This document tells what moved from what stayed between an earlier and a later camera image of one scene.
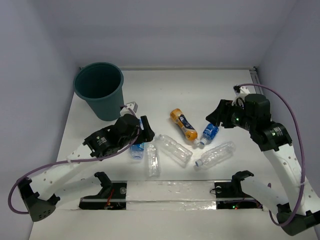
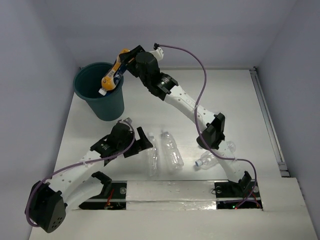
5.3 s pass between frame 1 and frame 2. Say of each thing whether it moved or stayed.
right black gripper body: moved
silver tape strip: stayed
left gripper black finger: moved
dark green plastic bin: stayed
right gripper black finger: moved
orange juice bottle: moved
